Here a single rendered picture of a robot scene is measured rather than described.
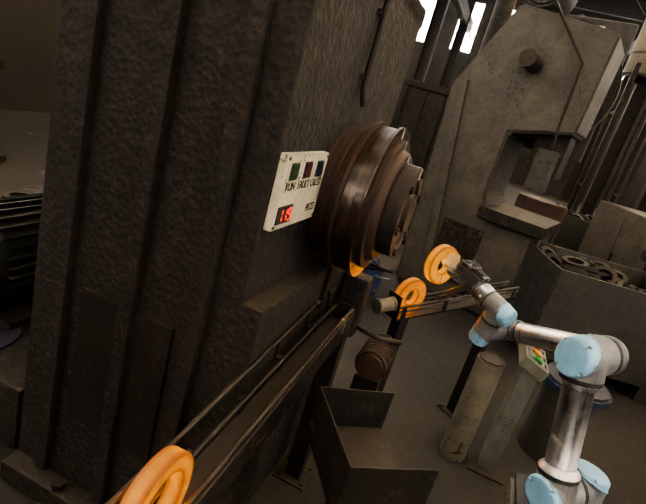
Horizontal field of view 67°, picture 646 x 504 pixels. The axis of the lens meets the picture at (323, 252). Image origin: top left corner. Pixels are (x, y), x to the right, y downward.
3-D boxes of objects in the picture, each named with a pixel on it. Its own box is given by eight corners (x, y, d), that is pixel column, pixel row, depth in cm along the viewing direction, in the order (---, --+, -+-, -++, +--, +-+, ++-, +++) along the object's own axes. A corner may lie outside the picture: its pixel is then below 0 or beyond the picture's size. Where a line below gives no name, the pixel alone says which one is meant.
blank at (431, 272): (428, 245, 183) (435, 248, 181) (456, 242, 192) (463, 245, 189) (419, 282, 188) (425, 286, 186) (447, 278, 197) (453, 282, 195)
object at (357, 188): (314, 286, 136) (362, 117, 122) (360, 252, 179) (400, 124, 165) (335, 295, 134) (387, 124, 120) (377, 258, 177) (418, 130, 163)
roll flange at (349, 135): (282, 273, 138) (326, 107, 124) (335, 243, 182) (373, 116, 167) (314, 286, 136) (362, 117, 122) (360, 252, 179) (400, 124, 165)
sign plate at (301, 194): (262, 229, 111) (281, 152, 106) (305, 214, 135) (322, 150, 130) (271, 232, 111) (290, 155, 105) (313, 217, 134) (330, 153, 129)
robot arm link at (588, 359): (584, 521, 143) (628, 342, 136) (549, 530, 136) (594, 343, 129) (549, 495, 153) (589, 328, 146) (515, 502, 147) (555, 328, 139)
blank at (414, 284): (396, 317, 205) (401, 321, 202) (389, 290, 195) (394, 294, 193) (423, 296, 209) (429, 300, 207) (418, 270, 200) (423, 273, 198)
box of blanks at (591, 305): (516, 366, 335) (562, 264, 312) (489, 317, 414) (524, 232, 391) (662, 410, 333) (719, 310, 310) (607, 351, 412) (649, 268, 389)
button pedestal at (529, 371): (466, 472, 217) (520, 353, 198) (470, 442, 239) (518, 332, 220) (502, 489, 213) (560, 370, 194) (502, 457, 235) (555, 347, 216)
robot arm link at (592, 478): (604, 515, 150) (623, 481, 146) (575, 523, 144) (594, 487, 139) (572, 485, 160) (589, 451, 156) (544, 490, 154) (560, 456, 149)
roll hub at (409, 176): (366, 260, 139) (397, 165, 131) (388, 242, 165) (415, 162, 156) (385, 267, 137) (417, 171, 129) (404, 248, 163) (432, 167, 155)
